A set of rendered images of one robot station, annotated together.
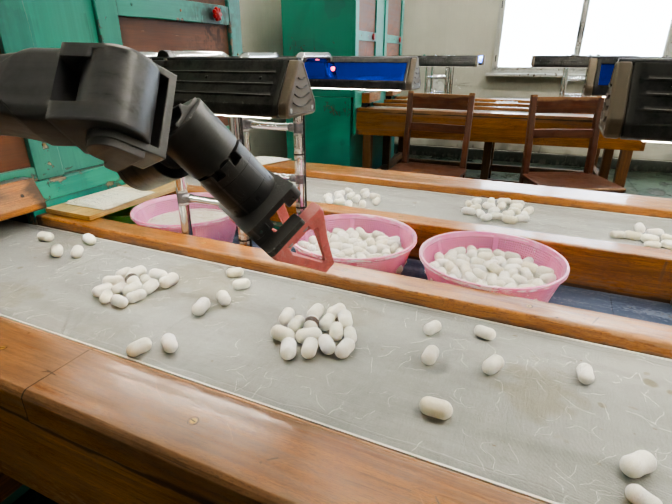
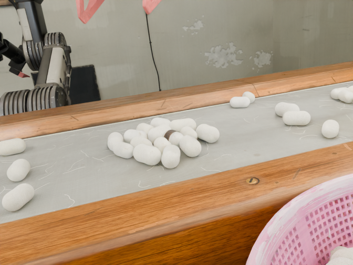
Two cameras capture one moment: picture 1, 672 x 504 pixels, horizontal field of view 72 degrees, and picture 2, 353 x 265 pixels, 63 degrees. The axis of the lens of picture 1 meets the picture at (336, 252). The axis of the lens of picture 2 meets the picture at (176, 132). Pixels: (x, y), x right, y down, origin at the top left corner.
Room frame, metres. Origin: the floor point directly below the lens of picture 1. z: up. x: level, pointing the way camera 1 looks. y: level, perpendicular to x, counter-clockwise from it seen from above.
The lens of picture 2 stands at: (0.85, -0.17, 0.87)
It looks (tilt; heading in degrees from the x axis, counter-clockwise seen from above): 18 degrees down; 141
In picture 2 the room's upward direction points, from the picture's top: 7 degrees counter-clockwise
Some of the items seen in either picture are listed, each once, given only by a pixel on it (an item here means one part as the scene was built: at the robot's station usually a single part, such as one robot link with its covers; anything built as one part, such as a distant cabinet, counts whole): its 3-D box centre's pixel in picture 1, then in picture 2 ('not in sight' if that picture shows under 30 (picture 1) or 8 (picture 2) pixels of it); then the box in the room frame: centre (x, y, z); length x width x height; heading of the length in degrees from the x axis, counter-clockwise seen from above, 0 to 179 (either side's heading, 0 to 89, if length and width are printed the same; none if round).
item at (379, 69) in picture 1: (299, 71); not in sight; (1.27, 0.09, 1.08); 0.62 x 0.08 x 0.07; 65
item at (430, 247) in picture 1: (488, 278); not in sight; (0.79, -0.29, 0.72); 0.27 x 0.27 x 0.10
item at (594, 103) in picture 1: (567, 180); not in sight; (2.59, -1.33, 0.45); 0.44 x 0.43 x 0.91; 89
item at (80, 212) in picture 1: (123, 196); not in sight; (1.18, 0.56, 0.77); 0.33 x 0.15 x 0.01; 155
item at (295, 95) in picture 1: (126, 82); not in sight; (0.76, 0.33, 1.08); 0.62 x 0.08 x 0.07; 65
